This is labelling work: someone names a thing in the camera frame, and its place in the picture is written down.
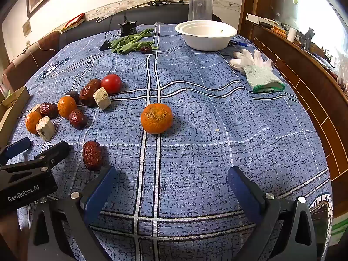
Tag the blue pen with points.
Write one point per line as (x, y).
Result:
(239, 43)

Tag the brown upholstered chair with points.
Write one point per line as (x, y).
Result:
(40, 57)

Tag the large tangerine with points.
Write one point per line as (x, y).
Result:
(156, 118)

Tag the blue printed tablecloth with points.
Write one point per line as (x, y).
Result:
(204, 141)

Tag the red book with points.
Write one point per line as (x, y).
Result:
(72, 21)

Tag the clear plastic container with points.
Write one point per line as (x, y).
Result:
(200, 8)

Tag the white paper bowl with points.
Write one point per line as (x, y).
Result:
(206, 43)
(206, 31)

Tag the green leafy vegetable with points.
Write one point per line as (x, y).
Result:
(130, 43)

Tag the black electronic device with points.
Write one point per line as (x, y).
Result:
(127, 27)

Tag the black tool on sofa back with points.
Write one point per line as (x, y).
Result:
(160, 2)

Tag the white flat box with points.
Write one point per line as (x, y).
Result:
(255, 18)

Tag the small tangerine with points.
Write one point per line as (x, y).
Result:
(33, 122)
(67, 106)

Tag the person's left forearm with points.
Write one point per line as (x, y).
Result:
(9, 236)

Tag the dark grey sofa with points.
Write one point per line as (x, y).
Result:
(152, 15)

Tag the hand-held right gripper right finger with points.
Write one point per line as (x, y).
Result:
(244, 190)

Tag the white paper roll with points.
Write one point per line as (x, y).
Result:
(291, 34)

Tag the wooden sideboard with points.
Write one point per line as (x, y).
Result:
(307, 92)

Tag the large brown jujube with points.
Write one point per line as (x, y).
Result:
(87, 95)

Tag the small wall plaque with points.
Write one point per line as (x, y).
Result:
(26, 28)

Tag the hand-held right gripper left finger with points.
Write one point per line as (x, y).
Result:
(99, 190)

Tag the wrinkled red jujube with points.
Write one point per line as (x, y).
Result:
(94, 83)
(92, 155)
(49, 110)
(146, 50)
(78, 119)

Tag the beige porous block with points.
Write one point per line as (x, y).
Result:
(46, 128)
(35, 108)
(102, 98)

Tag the cardboard box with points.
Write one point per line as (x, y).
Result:
(16, 98)

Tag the white work glove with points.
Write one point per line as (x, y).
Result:
(258, 73)

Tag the dark purple plum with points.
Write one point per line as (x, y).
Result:
(72, 95)

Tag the red tomato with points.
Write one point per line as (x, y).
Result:
(111, 83)

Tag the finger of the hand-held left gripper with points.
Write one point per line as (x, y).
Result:
(55, 152)
(17, 146)

